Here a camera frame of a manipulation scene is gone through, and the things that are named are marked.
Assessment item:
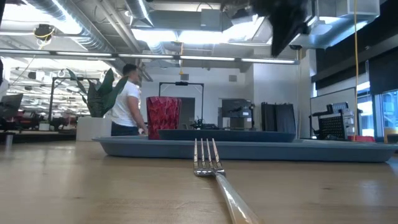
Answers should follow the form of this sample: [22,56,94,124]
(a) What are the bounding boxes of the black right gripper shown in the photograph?
[251,0,312,58]

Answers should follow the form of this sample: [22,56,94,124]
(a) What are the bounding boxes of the dark blue plate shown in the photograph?
[157,129,296,143]

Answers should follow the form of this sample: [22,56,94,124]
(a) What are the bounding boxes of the blue plastic tray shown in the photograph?
[92,136,398,163]

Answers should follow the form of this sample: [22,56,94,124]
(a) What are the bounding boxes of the red faceted cup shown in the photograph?
[146,96,182,140]

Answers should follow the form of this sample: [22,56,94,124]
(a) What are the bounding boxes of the fork with orange-tipped handle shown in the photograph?
[193,138,262,224]

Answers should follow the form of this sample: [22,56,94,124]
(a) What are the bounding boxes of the red tray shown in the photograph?
[347,134,376,143]

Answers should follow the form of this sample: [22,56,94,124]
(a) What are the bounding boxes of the white partition board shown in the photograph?
[310,86,357,139]

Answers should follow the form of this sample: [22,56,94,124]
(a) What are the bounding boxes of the black folding panels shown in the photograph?
[261,101,297,139]

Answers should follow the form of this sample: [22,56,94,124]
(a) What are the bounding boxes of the black equipment box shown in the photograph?
[221,98,254,129]

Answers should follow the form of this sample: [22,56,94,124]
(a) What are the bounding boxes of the black perforated rack cart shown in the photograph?
[309,101,363,141]

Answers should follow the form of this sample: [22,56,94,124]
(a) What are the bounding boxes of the long ceiling light bar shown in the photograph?
[0,49,301,65]

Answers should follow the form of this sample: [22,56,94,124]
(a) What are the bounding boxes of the person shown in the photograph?
[110,63,149,137]

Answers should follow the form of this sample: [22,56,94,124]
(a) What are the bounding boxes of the green artificial plant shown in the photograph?
[66,67,129,118]

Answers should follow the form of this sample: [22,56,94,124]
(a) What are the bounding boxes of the white plant pot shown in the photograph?
[76,116,113,142]

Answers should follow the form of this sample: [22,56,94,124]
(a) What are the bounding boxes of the hanging yellow cable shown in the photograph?
[353,0,360,141]

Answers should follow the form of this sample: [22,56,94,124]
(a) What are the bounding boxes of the yellow ceiling cable reel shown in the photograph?
[33,24,56,41]

